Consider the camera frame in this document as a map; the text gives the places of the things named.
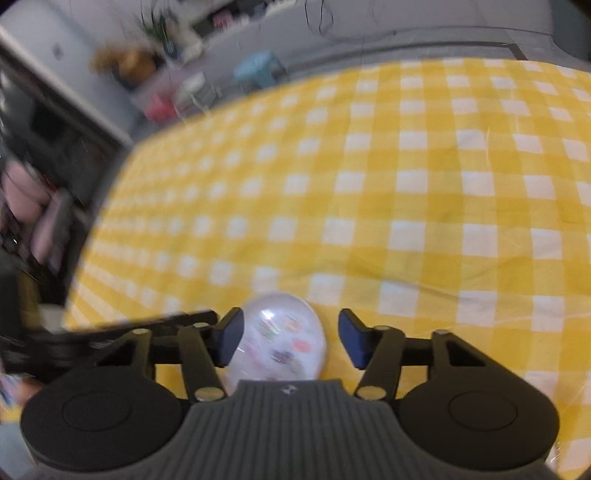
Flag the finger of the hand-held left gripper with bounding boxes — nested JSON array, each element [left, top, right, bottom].
[[60, 311, 219, 370]]

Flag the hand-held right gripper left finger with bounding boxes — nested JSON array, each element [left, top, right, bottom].
[[88, 307, 245, 402]]

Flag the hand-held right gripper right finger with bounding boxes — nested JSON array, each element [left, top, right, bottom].
[[338, 308, 490, 401]]

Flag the small white stickered dish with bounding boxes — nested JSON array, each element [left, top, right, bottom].
[[225, 292, 328, 393]]

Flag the yellow checkered tablecloth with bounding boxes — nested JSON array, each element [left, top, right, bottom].
[[65, 58, 591, 476]]

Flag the pink chair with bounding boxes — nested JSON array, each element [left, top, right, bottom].
[[1, 161, 75, 274]]

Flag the dark glass door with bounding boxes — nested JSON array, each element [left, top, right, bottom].
[[0, 28, 134, 185]]

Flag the pink plastic basket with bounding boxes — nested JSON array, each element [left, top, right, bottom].
[[143, 90, 179, 123]]

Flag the white seat metal chair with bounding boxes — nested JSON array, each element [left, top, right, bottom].
[[178, 71, 221, 112]]

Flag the blue plastic stool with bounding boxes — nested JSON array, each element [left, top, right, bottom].
[[233, 52, 283, 89]]

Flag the gold vase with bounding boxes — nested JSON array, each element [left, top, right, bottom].
[[117, 48, 156, 85]]

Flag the dried yellow flowers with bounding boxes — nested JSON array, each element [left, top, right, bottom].
[[90, 43, 126, 73]]

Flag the green potted plant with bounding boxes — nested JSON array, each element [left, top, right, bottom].
[[137, 7, 182, 61]]

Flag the grey bin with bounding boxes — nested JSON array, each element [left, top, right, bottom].
[[551, 9, 591, 62]]

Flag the black cable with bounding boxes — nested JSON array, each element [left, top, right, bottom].
[[302, 0, 334, 36]]

